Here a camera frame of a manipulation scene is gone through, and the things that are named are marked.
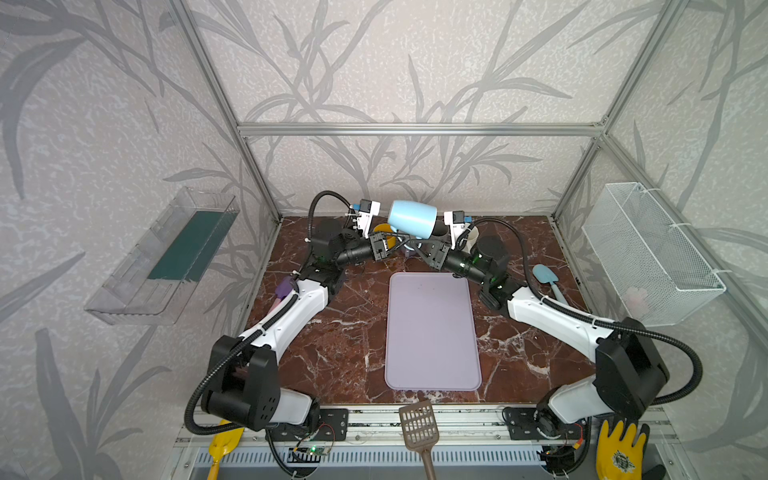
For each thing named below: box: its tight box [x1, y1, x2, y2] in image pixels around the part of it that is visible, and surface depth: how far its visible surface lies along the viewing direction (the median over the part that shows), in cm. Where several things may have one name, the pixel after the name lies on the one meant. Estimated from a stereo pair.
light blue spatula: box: [532, 264, 568, 305], surface depth 104 cm
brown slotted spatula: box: [399, 400, 440, 480], surface depth 73 cm
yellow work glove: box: [596, 420, 647, 480], surface depth 69 cm
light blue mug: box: [388, 200, 438, 239], surface depth 70 cm
